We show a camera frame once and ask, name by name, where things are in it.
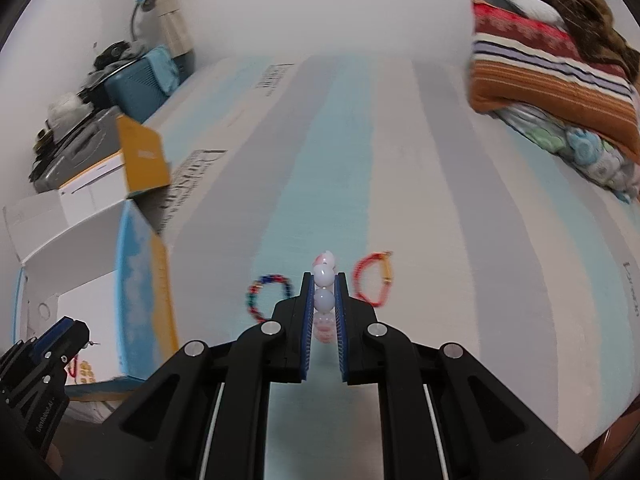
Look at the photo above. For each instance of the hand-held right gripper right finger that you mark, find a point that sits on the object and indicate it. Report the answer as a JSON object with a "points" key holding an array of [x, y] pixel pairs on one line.
{"points": [[341, 330]]}

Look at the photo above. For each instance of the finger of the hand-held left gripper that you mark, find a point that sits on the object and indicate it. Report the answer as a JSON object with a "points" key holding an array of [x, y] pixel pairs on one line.
{"points": [[54, 331], [75, 337]]}

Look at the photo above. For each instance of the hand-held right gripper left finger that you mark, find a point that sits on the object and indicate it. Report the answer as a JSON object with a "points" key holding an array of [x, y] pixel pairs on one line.
{"points": [[306, 330]]}

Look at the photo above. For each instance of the blue and yellow cardboard box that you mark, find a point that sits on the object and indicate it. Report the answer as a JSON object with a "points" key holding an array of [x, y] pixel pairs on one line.
{"points": [[145, 280]]}

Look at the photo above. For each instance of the striped bed sheet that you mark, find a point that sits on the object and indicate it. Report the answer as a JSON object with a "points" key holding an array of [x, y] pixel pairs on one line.
{"points": [[450, 235]]}

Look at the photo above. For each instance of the grey suitcase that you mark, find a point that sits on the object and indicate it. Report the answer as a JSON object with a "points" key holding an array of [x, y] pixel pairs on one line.
{"points": [[75, 150]]}

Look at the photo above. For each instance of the white plastic bag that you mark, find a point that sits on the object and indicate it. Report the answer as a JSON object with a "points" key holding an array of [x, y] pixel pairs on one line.
{"points": [[65, 105]]}

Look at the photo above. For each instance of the blue suitcase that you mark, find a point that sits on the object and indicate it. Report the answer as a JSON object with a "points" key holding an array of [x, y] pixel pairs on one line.
{"points": [[130, 92]]}

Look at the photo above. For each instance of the light blue cloth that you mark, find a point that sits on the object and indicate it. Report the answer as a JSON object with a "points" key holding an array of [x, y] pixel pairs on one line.
{"points": [[162, 70]]}

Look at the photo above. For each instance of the black clutter pile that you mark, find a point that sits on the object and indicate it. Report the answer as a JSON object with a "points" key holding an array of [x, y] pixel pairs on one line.
{"points": [[117, 52]]}

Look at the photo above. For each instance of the floral quilt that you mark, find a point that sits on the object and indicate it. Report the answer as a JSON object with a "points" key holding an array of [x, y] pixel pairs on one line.
{"points": [[585, 150]]}

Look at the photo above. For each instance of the striped red orange pillow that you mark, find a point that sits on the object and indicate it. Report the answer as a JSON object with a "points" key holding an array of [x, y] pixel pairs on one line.
{"points": [[550, 70]]}

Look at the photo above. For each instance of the beige curtain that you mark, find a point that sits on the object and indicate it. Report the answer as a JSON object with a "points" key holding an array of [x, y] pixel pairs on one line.
{"points": [[172, 15]]}

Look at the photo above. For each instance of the grey cloth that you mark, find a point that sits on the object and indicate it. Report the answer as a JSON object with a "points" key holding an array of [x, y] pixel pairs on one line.
{"points": [[530, 6]]}

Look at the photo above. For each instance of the brown blanket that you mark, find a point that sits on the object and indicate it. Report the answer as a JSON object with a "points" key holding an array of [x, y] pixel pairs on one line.
{"points": [[595, 15]]}

